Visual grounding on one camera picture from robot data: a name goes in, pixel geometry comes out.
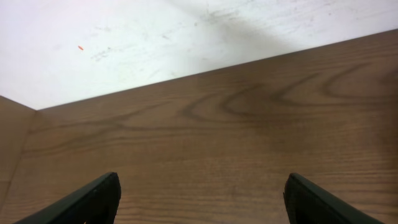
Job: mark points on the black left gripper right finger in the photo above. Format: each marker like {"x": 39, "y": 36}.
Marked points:
{"x": 307, "y": 203}

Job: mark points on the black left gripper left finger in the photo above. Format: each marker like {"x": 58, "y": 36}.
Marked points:
{"x": 94, "y": 203}

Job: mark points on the brown left side panel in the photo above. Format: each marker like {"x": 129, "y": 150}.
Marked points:
{"x": 15, "y": 122}

